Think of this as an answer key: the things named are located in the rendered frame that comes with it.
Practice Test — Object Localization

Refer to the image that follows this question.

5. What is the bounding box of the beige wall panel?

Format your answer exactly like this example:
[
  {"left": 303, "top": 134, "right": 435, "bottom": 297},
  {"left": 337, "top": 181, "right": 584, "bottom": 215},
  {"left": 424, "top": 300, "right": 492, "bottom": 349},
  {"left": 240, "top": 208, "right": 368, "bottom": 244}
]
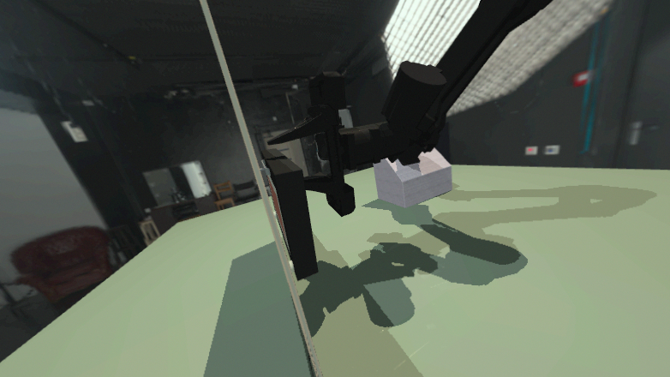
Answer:
[{"left": 200, "top": 0, "right": 323, "bottom": 377}]

